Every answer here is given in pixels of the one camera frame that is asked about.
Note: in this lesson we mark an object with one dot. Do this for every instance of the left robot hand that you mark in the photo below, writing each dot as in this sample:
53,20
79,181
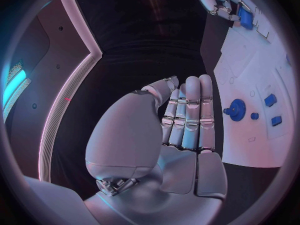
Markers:
140,135

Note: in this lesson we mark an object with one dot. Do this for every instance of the blue gear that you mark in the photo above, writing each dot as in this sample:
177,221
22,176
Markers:
237,109

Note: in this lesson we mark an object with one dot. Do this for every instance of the glowing light bar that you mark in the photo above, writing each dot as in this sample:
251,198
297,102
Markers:
14,87

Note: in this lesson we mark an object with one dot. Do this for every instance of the blue peg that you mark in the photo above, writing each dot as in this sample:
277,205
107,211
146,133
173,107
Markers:
254,116

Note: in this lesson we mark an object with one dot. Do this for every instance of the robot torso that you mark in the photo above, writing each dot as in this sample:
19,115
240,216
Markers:
58,78

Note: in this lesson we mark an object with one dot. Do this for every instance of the blue block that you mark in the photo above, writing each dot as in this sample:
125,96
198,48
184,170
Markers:
276,121
270,100
245,17

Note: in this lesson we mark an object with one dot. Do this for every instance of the white task board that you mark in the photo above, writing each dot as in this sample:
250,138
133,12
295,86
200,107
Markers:
253,63

